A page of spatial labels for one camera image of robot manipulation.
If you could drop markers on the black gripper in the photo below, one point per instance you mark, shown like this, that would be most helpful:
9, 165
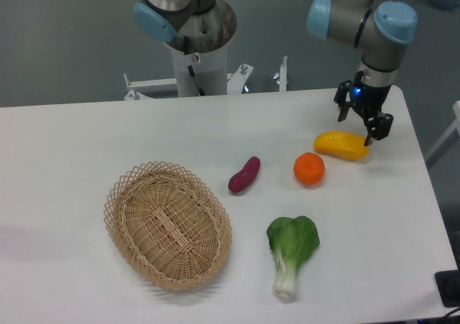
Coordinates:
367, 101

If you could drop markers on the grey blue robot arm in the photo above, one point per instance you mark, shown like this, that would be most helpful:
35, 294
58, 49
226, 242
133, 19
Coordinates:
382, 32

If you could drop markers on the orange tangerine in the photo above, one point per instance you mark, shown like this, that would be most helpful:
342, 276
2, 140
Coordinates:
309, 168

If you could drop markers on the white furniture leg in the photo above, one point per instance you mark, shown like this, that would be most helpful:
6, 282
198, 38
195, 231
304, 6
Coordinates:
446, 140

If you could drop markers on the purple sweet potato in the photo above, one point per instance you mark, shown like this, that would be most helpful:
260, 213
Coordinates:
246, 176

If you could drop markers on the green bok choy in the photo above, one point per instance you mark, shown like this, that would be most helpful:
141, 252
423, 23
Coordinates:
292, 242

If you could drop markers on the black device at table edge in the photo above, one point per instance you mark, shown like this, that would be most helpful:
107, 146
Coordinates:
448, 287

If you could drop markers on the woven wicker basket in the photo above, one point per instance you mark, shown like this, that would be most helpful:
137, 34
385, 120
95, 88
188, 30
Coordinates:
168, 225

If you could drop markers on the white metal base frame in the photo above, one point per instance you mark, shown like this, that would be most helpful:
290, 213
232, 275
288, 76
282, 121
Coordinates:
236, 83

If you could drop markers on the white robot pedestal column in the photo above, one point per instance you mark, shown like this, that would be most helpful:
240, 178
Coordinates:
201, 46

